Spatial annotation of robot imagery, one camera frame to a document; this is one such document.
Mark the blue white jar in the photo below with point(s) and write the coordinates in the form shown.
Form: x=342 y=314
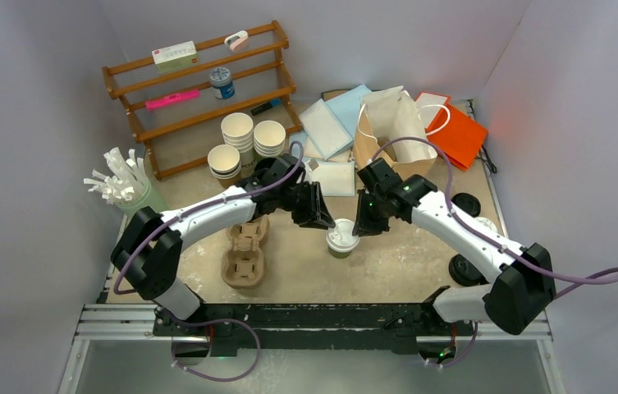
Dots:
x=221 y=81

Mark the pink highlighter marker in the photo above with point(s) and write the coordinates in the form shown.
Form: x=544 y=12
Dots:
x=171 y=99

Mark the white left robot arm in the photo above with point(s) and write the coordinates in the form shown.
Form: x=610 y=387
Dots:
x=148 y=253

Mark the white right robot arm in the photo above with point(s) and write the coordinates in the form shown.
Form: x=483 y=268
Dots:
x=515 y=291

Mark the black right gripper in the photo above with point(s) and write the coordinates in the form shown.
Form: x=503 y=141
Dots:
x=364 y=226

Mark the white paper cup stack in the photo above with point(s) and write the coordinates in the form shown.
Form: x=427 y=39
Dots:
x=237 y=131

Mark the black blue marker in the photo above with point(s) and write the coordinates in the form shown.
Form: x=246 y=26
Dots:
x=265 y=106

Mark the white green box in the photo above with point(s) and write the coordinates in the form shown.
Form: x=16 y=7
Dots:
x=176 y=57

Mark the white coffee cup lid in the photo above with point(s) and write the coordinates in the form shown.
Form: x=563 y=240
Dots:
x=489 y=224

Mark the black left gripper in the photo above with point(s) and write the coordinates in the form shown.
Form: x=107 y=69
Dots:
x=316 y=213

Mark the orange paper bag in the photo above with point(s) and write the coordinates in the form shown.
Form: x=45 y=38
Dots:
x=452 y=130

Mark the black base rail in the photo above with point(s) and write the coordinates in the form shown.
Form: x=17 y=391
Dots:
x=401 y=328

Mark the brown pulp cup carrier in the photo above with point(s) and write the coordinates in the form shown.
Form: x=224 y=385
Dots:
x=244 y=263

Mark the pink white small device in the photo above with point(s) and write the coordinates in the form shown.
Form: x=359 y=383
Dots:
x=238 y=41

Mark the green paper coffee cup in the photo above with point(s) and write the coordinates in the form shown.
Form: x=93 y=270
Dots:
x=339 y=254

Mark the light blue paper bag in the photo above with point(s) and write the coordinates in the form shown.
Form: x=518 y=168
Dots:
x=327 y=138

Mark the green cup with straws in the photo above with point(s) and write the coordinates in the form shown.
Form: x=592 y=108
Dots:
x=127 y=187

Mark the kraft brown paper bag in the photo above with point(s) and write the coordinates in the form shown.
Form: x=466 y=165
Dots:
x=387 y=122

